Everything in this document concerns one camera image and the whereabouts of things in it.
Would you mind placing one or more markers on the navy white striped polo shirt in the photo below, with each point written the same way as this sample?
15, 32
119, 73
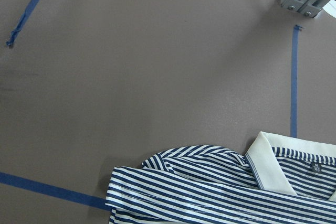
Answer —
280, 179

